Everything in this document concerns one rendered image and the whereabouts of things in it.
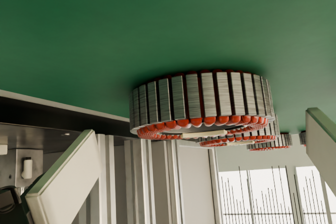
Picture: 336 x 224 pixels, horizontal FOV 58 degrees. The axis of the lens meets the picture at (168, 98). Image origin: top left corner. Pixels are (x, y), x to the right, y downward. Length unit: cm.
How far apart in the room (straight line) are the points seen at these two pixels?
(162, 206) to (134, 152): 10
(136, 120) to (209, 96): 6
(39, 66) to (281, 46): 14
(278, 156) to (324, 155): 644
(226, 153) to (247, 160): 46
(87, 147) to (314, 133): 13
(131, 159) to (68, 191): 28
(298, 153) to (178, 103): 642
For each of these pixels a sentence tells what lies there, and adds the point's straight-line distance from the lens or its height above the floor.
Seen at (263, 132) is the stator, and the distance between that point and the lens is 38.
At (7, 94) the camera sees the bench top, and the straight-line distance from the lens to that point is 26.
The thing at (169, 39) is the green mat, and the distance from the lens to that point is 15.
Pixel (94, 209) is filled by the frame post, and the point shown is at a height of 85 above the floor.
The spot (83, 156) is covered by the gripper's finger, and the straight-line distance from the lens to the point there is 18.
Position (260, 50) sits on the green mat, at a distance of 18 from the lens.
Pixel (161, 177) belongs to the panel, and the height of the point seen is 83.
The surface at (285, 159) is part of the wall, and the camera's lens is 660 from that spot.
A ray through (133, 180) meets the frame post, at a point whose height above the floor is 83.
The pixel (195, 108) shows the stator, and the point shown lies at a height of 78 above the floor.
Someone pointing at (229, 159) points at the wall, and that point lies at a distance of 674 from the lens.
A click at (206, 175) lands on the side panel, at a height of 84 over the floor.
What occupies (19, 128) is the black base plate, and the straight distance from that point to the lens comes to 29.
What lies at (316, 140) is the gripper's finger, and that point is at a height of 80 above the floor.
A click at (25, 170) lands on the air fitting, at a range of 49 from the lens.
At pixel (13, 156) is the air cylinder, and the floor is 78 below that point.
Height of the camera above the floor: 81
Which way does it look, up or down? 13 degrees down
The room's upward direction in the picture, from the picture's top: 176 degrees clockwise
